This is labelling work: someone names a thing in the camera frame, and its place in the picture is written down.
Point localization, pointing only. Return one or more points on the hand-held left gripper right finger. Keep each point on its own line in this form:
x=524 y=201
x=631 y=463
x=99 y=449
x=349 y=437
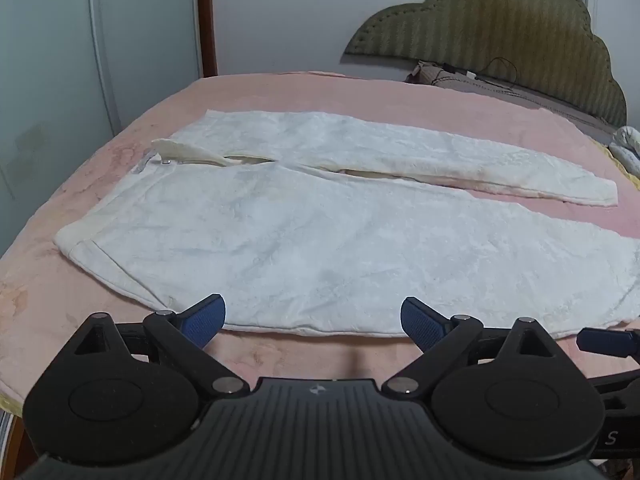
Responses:
x=417 y=322

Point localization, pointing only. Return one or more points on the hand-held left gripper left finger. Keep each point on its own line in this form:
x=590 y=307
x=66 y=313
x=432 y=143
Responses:
x=207 y=317

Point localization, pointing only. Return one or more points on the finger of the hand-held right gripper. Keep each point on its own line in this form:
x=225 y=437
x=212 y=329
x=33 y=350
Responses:
x=600 y=342

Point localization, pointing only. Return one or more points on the white pants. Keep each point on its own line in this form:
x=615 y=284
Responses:
x=300 y=240

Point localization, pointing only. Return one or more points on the pink blanket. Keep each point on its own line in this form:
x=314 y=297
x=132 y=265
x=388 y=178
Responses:
x=125 y=160

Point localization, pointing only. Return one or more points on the white crumpled cloth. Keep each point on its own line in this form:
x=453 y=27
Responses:
x=627 y=147

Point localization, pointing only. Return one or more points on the patterned pillow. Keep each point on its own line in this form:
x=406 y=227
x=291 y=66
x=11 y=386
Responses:
x=450 y=77

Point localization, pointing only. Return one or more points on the pale wardrobe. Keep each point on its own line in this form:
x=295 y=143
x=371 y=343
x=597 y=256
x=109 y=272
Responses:
x=75 y=60

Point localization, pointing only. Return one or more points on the olive padded headboard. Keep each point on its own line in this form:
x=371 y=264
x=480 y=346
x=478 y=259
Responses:
x=500 y=25

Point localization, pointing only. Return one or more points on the brown wooden door frame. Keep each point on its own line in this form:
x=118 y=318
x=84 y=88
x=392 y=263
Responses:
x=207 y=15

